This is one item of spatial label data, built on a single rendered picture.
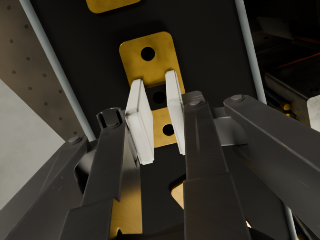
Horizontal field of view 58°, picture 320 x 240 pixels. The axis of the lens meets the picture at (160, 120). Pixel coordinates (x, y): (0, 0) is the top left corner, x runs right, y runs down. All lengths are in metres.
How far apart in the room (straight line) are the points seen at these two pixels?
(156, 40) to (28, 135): 1.47
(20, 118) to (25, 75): 0.88
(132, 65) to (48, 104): 0.56
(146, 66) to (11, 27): 0.56
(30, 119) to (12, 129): 0.12
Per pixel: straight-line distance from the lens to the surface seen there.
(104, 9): 0.21
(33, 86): 0.75
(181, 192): 0.26
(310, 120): 0.32
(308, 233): 0.54
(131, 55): 0.21
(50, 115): 0.76
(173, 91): 0.15
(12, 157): 1.74
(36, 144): 1.65
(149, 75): 0.21
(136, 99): 0.16
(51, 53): 0.22
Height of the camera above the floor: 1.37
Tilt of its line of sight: 68 degrees down
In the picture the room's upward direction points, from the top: 178 degrees clockwise
